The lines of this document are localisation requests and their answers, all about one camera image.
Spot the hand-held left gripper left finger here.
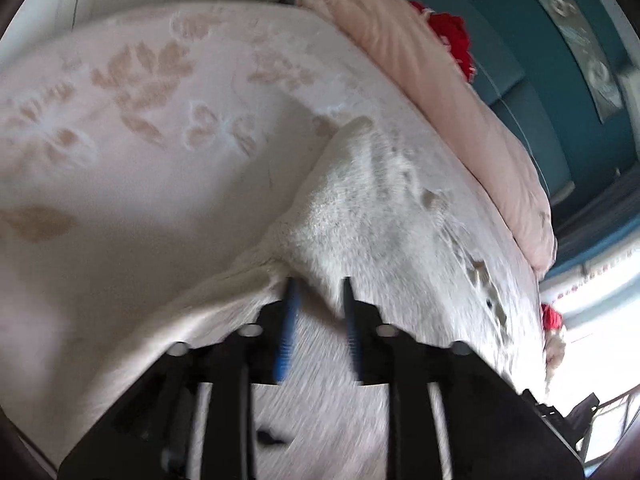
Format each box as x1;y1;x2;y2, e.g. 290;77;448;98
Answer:
57;277;301;480

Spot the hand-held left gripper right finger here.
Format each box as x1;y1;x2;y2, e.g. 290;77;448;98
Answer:
342;277;584;480

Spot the white fluffy towel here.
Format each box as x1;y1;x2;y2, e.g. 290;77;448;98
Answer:
62;116;546;480

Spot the small red cloth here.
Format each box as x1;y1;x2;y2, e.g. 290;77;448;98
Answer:
541;304;564;334

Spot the crumpled cream cloth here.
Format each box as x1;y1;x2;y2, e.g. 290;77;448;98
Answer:
544;330;567;386

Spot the pink duvet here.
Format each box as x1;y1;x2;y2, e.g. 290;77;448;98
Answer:
297;0;558;277

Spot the teal padded headboard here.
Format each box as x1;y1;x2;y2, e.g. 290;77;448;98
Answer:
340;0;640;267

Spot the red pillow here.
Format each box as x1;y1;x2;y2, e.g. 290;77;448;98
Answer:
410;1;477;82

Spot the black metal frame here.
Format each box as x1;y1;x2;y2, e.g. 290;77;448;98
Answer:
522;389;601;461

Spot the grey floral wall hanging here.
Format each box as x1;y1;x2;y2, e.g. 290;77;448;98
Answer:
504;0;624;124

